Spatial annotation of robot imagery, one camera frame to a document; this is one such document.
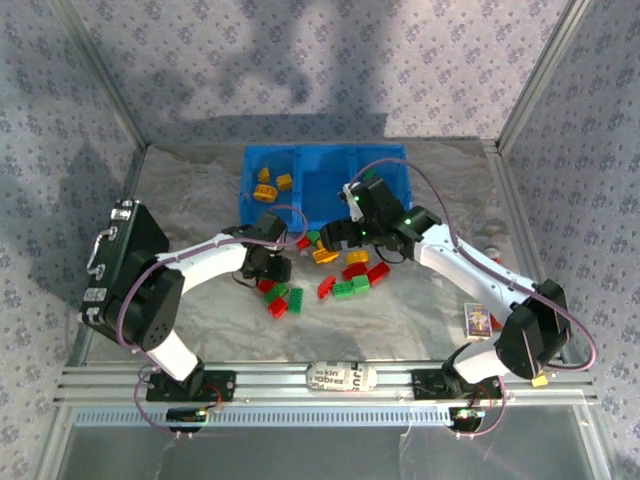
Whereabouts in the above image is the blue three-compartment plastic bin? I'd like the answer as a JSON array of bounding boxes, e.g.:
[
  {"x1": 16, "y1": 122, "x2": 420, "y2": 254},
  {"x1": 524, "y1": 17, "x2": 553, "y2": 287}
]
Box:
[{"x1": 238, "y1": 143, "x2": 415, "y2": 227}]

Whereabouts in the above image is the white printed label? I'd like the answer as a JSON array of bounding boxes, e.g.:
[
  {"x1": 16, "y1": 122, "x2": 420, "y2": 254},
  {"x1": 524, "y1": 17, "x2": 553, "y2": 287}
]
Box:
[{"x1": 305, "y1": 362, "x2": 378, "y2": 397}]

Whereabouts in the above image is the black case with metal latches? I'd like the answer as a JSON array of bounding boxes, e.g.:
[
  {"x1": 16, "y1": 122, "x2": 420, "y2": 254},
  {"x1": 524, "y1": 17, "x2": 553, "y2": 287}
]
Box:
[{"x1": 78, "y1": 198, "x2": 171, "y2": 329}]

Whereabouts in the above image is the small card box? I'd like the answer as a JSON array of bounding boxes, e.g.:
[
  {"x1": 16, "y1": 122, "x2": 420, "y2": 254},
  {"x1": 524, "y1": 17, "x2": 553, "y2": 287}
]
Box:
[{"x1": 463, "y1": 301, "x2": 494, "y2": 343}]

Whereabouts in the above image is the black controller board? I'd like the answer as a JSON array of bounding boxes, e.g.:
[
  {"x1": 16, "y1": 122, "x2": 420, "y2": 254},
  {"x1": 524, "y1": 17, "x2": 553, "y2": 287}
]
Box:
[
  {"x1": 165, "y1": 405, "x2": 210, "y2": 434},
  {"x1": 447, "y1": 404, "x2": 486, "y2": 433}
]

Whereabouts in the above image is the purple cable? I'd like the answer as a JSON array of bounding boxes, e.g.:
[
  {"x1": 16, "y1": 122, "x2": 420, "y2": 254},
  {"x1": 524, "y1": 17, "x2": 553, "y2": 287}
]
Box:
[
  {"x1": 115, "y1": 203, "x2": 310, "y2": 441},
  {"x1": 347, "y1": 157, "x2": 599, "y2": 440}
]

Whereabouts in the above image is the aluminium enclosure frame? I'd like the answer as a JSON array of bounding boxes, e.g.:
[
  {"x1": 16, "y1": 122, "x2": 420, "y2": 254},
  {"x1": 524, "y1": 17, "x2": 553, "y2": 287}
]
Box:
[{"x1": 34, "y1": 0, "x2": 616, "y2": 480}]

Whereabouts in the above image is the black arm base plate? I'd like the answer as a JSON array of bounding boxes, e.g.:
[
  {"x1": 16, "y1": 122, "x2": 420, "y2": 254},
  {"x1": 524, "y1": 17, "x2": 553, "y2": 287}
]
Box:
[
  {"x1": 145, "y1": 368, "x2": 238, "y2": 403},
  {"x1": 411, "y1": 367, "x2": 507, "y2": 402}
]

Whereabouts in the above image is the grey slotted cable duct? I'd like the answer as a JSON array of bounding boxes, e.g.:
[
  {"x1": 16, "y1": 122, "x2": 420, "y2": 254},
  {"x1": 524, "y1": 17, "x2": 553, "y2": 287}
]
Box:
[{"x1": 73, "y1": 404, "x2": 452, "y2": 427}]

